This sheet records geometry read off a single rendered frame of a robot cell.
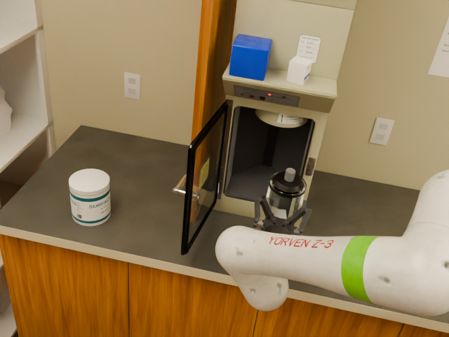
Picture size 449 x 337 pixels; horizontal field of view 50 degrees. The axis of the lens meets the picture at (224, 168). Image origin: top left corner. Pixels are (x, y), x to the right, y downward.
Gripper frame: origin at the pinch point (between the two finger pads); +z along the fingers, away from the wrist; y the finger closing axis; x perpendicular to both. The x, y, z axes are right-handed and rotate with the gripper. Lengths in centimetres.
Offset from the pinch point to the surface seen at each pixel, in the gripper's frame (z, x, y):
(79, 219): -7, 25, 64
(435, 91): 66, -9, -46
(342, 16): 24, -46, -4
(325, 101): 13.1, -25.6, -5.1
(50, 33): 60, -6, 107
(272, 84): 10.9, -28.7, 10.1
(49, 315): -16, 71, 77
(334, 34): 23.7, -40.8, -3.5
